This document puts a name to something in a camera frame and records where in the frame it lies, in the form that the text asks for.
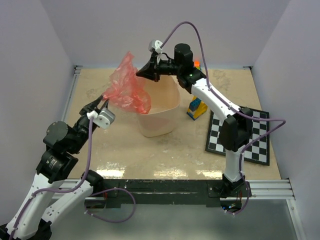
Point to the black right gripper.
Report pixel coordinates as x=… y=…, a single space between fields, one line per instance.
x=151 y=70

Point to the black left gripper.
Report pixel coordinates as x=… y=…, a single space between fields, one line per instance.
x=88 y=107

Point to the cream plastic trash bin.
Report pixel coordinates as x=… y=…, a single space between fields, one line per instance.
x=165 y=102

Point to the red plastic trash bag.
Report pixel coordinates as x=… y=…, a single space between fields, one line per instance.
x=126 y=90

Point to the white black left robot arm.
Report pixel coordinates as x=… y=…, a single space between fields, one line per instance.
x=46 y=202

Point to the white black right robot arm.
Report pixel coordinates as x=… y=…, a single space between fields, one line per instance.
x=237 y=126

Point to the orange green toy block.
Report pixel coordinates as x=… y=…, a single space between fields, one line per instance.
x=197 y=65

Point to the yellow blue toy block stack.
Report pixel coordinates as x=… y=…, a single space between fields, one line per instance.
x=196 y=108

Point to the black white checkerboard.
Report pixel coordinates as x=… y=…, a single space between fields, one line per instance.
x=257 y=153

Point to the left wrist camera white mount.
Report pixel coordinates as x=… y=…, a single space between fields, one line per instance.
x=103 y=119

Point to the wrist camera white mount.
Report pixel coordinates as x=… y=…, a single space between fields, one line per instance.
x=155 y=46
x=103 y=119

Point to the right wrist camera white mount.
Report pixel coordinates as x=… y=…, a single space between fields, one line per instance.
x=155 y=46

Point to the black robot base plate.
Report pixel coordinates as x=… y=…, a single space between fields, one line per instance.
x=210 y=193

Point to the aluminium frame rail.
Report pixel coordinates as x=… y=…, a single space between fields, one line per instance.
x=47 y=200

